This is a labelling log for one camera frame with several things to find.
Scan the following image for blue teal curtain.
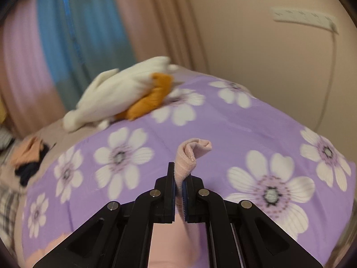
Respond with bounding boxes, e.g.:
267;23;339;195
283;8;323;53
37;0;137;110

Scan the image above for white power cable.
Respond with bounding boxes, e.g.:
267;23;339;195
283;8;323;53
313;31;338;132

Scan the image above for folded peach garment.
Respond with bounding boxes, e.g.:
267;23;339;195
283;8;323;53
10;136;44;168

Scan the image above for white goose plush toy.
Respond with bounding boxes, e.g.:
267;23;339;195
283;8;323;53
62;56;179;132

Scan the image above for white wall power strip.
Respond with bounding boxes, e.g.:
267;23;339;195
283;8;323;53
271;7;338;33

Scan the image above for pink curtain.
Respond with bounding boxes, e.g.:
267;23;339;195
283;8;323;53
1;0;65;137

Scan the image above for purple floral bed sheet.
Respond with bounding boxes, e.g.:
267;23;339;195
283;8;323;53
15;75;356;267

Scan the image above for pink ribbed knit sweater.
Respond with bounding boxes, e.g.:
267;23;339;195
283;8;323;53
25;137;213;268

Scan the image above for folded dark navy garment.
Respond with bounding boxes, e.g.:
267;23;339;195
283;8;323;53
15;143;50;187

